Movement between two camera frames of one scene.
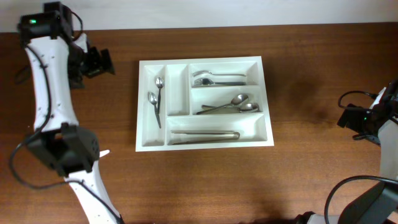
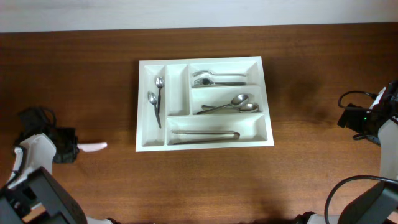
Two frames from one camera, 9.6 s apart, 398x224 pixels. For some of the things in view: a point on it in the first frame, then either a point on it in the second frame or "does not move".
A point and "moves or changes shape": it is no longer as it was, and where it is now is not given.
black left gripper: [101, 66] → [71, 156]
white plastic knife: [102, 153] moves or changes shape
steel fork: [198, 73] does not move
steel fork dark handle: [208, 81] does not move
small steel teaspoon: [153, 98] does not move
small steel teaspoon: [160, 83] does not move
